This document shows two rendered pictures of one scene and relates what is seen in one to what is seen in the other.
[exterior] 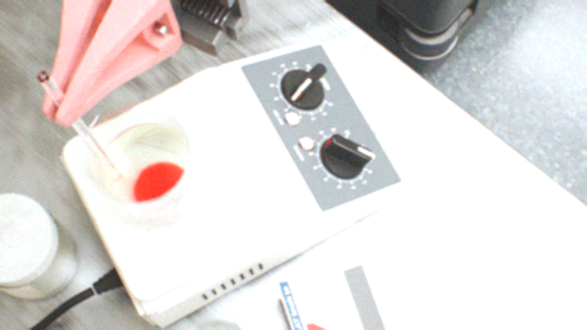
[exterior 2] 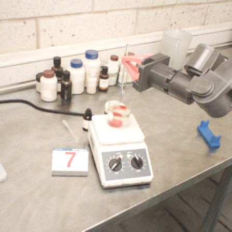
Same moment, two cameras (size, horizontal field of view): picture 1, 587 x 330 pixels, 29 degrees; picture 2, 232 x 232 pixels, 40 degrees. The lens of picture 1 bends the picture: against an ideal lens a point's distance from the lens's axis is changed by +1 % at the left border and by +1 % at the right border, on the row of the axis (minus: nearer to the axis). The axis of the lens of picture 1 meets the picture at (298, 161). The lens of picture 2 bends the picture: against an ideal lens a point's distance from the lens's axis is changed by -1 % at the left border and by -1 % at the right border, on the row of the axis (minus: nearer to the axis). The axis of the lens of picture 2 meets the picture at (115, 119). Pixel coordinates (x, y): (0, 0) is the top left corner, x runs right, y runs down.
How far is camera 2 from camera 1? 68 cm
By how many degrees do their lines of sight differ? 58
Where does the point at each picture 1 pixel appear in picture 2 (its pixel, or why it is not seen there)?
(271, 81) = (140, 155)
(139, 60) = (133, 74)
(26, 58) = (161, 134)
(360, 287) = (81, 173)
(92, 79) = (128, 58)
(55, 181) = not seen: hidden behind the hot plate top
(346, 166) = (112, 163)
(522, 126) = not seen: outside the picture
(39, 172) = not seen: hidden behind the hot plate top
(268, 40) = (157, 175)
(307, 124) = (126, 159)
